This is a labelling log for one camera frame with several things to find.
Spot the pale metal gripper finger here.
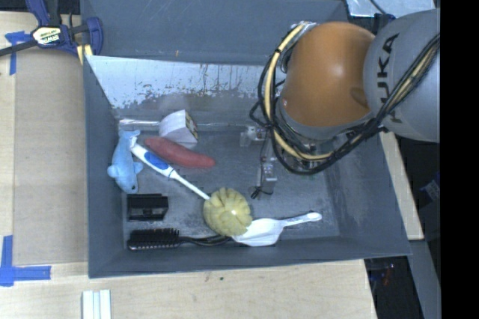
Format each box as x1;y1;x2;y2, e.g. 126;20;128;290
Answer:
255;155;279;196
239;124;267;148

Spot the white plastic scoop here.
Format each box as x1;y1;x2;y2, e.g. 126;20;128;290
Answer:
231;211;323;248

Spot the red-brown toy sausage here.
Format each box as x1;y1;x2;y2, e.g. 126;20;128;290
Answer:
143;136;217;170

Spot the white wedge-shaped box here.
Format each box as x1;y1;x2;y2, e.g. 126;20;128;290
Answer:
158;109;200;151

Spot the white and blue electric toothbrush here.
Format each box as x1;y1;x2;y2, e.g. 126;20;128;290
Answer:
129;142;211;201

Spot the clear plastic tube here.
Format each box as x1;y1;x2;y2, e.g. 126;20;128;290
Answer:
118;117;165;132

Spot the grey metal bin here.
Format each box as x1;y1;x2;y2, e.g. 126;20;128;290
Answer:
79;0;413;279

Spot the black open box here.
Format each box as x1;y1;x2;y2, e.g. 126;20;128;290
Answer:
126;192;170;222

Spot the black hairbrush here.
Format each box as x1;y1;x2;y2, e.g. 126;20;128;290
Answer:
126;227;234;252

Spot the blue toy dolphin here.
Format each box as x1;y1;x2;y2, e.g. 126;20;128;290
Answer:
106;128;144;195

